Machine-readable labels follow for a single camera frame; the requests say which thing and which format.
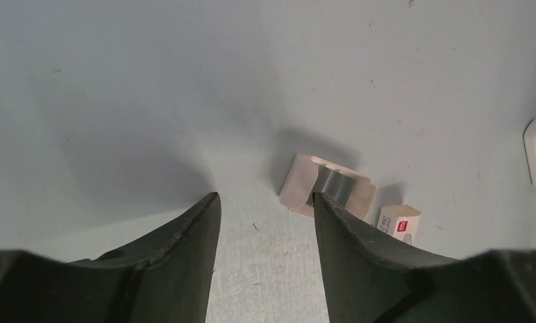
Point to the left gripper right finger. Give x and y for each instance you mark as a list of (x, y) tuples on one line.
[(369, 276)]

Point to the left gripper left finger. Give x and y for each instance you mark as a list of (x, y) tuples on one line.
[(163, 276)]

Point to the small white staple box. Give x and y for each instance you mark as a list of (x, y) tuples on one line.
[(399, 221)]

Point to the white staple box barcode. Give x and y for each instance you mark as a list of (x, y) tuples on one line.
[(309, 174)]

